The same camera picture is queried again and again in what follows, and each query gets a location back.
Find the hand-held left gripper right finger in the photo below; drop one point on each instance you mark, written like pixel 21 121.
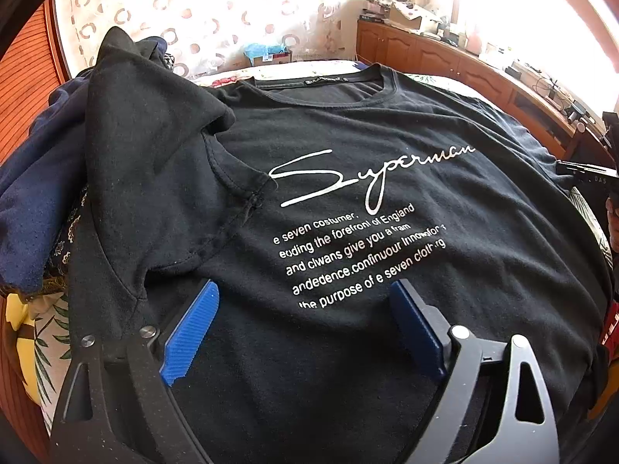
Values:
pixel 416 333

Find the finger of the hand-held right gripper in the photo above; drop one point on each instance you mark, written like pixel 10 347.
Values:
pixel 567 168

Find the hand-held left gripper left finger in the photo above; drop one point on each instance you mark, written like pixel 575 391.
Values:
pixel 193 333

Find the black printed t-shirt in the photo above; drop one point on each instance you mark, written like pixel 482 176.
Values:
pixel 387 130

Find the stack of folded clothes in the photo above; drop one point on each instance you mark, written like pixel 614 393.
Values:
pixel 34 179

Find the person's right hand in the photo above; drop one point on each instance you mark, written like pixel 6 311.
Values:
pixel 613 225

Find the red cloth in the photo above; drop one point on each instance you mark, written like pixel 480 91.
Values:
pixel 610 321

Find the leaf print bedsheet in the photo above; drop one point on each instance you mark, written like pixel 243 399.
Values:
pixel 43 348

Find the navy yellow patterned cloth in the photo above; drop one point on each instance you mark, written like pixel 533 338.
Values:
pixel 65 246

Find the wooden cabinet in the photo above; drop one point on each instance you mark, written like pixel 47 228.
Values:
pixel 435 58

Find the open cardboard box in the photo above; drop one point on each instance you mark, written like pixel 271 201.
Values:
pixel 411 12

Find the blue mattress corner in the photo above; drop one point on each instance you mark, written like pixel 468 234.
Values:
pixel 360 65

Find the floral quilt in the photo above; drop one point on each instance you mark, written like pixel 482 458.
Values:
pixel 227 80

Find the small cardboard box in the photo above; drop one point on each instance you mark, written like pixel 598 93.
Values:
pixel 273 59

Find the light blue plastic bag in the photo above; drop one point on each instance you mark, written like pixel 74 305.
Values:
pixel 263 49

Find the wooden slatted door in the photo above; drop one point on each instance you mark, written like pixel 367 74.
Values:
pixel 29 67

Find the circle pattern sheer curtain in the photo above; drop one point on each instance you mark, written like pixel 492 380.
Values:
pixel 193 9

